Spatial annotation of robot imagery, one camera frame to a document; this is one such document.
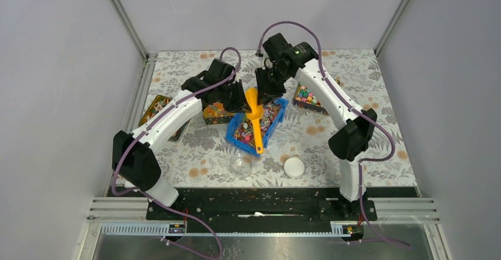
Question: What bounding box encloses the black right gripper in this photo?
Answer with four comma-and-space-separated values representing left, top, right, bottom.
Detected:
255, 65, 291, 106

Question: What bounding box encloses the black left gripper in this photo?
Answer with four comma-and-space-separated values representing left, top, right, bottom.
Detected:
218, 79, 252, 113

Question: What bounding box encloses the yellow plastic scoop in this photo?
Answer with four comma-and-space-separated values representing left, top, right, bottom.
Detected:
245, 87, 264, 154

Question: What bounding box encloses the blue plastic candy bin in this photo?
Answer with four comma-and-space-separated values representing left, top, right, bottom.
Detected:
225, 96, 289, 158

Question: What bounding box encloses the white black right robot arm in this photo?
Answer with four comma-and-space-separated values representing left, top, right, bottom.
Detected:
255, 33, 377, 220

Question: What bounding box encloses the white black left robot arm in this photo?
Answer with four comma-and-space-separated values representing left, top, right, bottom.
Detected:
112, 59, 250, 219

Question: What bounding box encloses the tin of star candies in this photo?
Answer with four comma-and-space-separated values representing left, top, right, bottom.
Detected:
292, 83, 328, 115

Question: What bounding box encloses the tin of orange gummies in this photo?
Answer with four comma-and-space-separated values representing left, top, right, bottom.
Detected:
203, 102, 235, 125

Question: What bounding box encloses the floral table cloth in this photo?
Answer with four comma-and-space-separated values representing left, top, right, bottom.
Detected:
157, 49, 417, 187

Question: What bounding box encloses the clear glass jar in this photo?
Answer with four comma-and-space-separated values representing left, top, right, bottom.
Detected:
229, 152, 253, 178

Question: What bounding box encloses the tin of lollipops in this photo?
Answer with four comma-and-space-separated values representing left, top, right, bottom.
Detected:
138, 95, 193, 143

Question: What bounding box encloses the white round jar lid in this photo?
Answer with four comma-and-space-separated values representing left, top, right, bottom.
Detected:
283, 157, 305, 178

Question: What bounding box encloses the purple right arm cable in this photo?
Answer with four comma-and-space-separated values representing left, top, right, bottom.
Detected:
257, 20, 412, 251

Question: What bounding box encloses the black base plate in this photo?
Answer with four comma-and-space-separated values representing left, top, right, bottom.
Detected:
145, 187, 419, 234

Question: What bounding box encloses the grey slotted cable duct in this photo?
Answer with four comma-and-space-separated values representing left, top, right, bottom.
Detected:
100, 222, 351, 238

